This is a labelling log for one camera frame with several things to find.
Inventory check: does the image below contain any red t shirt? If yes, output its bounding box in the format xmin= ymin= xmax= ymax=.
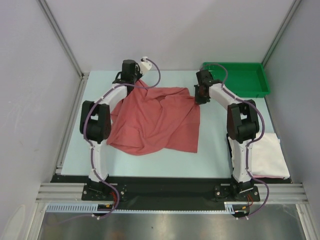
xmin=106 ymin=80 xmax=201 ymax=156

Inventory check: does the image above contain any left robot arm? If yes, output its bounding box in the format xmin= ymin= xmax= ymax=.
xmin=79 ymin=59 xmax=145 ymax=200

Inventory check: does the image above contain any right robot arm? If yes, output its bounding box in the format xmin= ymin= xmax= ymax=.
xmin=194 ymin=69 xmax=260 ymax=201

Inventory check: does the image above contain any green plastic tray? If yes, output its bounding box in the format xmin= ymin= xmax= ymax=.
xmin=202 ymin=62 xmax=270 ymax=98

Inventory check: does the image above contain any white folded shirt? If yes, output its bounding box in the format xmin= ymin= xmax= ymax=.
xmin=227 ymin=133 xmax=290 ymax=182

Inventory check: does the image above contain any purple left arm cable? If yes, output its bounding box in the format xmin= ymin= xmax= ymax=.
xmin=83 ymin=58 xmax=162 ymax=221

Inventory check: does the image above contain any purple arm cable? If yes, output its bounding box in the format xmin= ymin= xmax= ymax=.
xmin=199 ymin=63 xmax=271 ymax=221
xmin=83 ymin=58 xmax=162 ymax=221

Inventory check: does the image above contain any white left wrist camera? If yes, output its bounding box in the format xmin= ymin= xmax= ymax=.
xmin=138 ymin=56 xmax=153 ymax=76

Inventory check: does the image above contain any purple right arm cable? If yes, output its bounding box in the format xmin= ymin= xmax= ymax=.
xmin=199 ymin=63 xmax=271 ymax=221

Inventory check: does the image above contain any aluminium left corner post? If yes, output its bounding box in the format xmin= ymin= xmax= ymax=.
xmin=36 ymin=0 xmax=84 ymax=80

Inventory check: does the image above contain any aluminium corner post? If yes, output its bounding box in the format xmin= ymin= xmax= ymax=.
xmin=36 ymin=0 xmax=84 ymax=80
xmin=261 ymin=0 xmax=302 ymax=67

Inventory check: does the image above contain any aluminium right corner post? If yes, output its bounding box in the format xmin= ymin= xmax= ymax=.
xmin=261 ymin=0 xmax=302 ymax=67

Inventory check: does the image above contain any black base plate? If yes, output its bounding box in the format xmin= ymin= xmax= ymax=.
xmin=50 ymin=175 xmax=292 ymax=211

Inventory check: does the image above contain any light blue cable duct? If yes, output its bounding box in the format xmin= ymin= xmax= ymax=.
xmin=46 ymin=202 xmax=245 ymax=214

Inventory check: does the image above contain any aluminium front rail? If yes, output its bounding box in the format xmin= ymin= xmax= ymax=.
xmin=36 ymin=183 xmax=308 ymax=204

